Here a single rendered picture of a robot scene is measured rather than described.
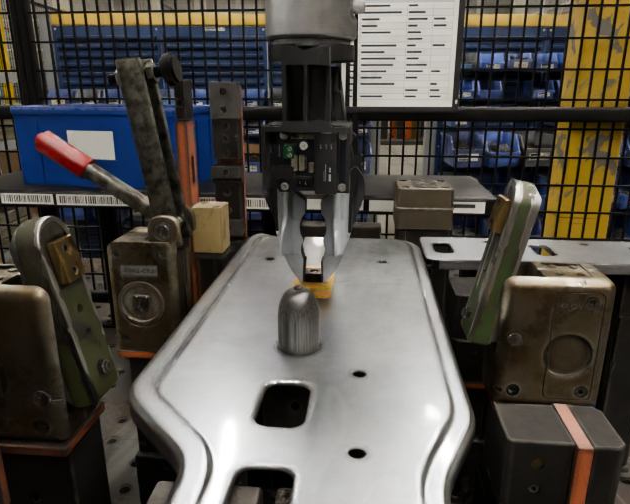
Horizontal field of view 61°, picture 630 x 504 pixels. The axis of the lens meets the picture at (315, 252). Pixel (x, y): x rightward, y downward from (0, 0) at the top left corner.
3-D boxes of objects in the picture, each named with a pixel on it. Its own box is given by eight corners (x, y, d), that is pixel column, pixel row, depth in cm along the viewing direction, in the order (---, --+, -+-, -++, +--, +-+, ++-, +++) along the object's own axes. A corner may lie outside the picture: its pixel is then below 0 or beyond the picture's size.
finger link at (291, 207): (264, 295, 48) (268, 194, 45) (275, 273, 54) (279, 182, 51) (298, 299, 48) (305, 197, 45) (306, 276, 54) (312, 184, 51)
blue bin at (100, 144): (178, 192, 86) (171, 108, 82) (18, 183, 93) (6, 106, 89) (220, 176, 101) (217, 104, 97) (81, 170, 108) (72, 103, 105)
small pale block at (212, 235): (235, 486, 69) (221, 208, 58) (209, 484, 69) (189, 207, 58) (241, 468, 72) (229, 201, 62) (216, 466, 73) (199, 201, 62)
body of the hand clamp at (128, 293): (196, 542, 60) (172, 243, 50) (137, 538, 61) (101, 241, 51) (211, 503, 66) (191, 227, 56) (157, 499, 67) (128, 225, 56)
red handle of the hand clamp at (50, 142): (177, 224, 50) (29, 129, 49) (166, 242, 51) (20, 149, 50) (191, 214, 54) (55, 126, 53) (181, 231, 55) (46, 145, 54)
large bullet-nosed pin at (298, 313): (317, 375, 40) (317, 293, 38) (275, 373, 40) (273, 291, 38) (321, 355, 43) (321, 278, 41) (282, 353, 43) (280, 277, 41)
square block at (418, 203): (438, 419, 83) (456, 188, 72) (386, 416, 84) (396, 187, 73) (432, 391, 90) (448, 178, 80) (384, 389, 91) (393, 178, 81)
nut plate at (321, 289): (330, 298, 49) (330, 286, 49) (289, 297, 49) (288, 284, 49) (335, 269, 57) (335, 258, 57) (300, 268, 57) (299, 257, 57)
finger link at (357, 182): (316, 234, 50) (309, 141, 48) (317, 230, 52) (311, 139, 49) (366, 232, 50) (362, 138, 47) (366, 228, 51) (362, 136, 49)
